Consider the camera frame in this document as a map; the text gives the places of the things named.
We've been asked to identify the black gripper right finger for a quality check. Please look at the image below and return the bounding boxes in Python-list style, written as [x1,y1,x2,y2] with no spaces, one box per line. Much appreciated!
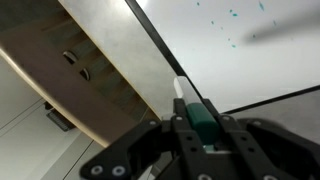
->
[202,98,320,180]

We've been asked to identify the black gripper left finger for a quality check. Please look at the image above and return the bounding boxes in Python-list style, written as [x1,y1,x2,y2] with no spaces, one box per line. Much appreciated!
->
[79,97,216,180]

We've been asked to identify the green capped white marker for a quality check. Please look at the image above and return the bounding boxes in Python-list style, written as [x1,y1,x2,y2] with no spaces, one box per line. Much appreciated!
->
[173,75,222,148]

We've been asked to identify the black framed whiteboard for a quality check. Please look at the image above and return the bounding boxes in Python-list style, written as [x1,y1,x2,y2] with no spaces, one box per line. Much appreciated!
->
[125,0,320,116]

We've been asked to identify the dark brown wooden chair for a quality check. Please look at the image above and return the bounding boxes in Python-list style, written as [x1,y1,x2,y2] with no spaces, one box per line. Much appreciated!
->
[0,0,162,149]

